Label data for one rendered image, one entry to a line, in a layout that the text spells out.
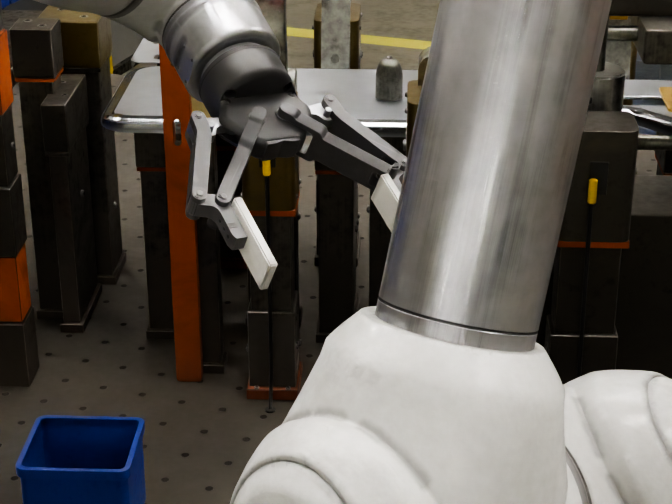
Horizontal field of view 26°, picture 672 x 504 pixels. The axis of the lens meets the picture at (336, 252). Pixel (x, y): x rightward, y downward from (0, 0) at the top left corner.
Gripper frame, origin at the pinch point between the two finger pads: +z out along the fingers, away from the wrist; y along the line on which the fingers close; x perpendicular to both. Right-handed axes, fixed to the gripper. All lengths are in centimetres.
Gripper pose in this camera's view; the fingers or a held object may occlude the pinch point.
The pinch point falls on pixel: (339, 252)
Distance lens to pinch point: 114.0
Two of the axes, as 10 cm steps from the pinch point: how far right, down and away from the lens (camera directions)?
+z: 4.3, 7.5, -5.0
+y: -8.5, 1.6, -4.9
